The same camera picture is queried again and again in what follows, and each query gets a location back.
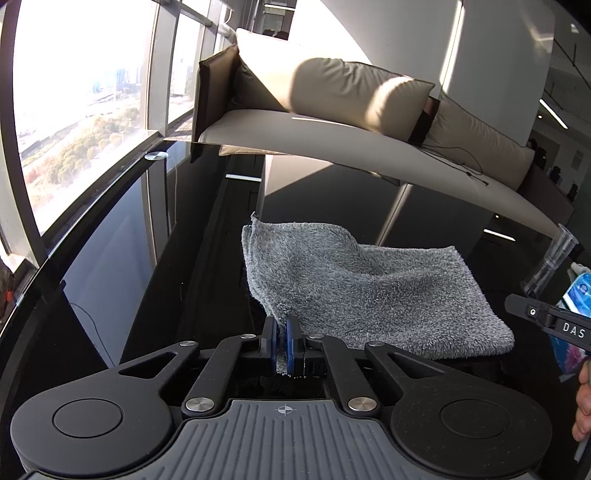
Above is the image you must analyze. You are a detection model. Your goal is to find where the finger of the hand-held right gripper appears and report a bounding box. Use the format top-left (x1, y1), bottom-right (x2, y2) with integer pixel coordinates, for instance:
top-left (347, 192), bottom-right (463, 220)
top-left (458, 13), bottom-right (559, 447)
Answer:
top-left (504, 294), bottom-right (551, 331)

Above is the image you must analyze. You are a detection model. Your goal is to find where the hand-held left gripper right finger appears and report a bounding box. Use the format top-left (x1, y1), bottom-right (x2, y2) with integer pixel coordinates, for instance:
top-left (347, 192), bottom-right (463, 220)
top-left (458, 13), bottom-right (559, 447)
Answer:
top-left (285, 316), bottom-right (459, 418)

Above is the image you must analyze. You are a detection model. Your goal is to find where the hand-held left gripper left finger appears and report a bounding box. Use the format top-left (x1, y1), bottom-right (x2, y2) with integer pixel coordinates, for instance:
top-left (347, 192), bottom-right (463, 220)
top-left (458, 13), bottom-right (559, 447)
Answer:
top-left (105, 318), bottom-right (279, 418)

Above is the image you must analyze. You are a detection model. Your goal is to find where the grey towel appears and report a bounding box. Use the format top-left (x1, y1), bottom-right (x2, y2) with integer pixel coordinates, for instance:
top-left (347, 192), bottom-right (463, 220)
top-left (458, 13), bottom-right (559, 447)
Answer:
top-left (241, 212), bottom-right (516, 378)

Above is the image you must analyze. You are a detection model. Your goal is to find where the person's right hand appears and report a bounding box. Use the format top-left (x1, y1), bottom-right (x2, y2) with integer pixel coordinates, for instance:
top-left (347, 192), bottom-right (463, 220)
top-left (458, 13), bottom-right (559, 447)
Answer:
top-left (571, 354), bottom-right (591, 445)

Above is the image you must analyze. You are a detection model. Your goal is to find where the blue tissue packet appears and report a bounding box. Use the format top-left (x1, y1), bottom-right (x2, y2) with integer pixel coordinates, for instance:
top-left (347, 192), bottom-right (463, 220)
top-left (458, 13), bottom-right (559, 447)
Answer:
top-left (553, 271), bottom-right (591, 376)

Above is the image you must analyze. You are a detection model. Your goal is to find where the small beige sofa cushion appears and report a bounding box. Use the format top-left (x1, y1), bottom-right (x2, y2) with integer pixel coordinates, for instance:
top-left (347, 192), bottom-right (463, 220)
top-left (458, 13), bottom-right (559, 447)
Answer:
top-left (427, 96), bottom-right (537, 191)

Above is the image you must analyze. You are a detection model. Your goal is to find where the beige sofa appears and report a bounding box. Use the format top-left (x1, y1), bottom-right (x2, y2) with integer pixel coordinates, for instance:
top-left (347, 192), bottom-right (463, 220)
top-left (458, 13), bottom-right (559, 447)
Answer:
top-left (190, 28), bottom-right (576, 239)

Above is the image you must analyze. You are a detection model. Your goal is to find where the large beige sofa cushion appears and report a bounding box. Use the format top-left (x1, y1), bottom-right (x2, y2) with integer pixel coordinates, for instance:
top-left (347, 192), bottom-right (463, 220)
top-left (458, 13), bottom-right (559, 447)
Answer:
top-left (229, 28), bottom-right (437, 144)

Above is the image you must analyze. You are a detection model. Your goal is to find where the black bag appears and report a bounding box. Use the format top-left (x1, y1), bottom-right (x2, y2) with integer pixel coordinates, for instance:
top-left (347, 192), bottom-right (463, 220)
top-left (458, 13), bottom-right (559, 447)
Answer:
top-left (0, 255), bottom-right (22, 320)

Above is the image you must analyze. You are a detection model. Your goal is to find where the thin black cable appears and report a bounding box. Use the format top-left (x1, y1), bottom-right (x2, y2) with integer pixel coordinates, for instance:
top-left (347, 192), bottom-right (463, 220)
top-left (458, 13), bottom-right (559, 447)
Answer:
top-left (421, 144), bottom-right (490, 186)

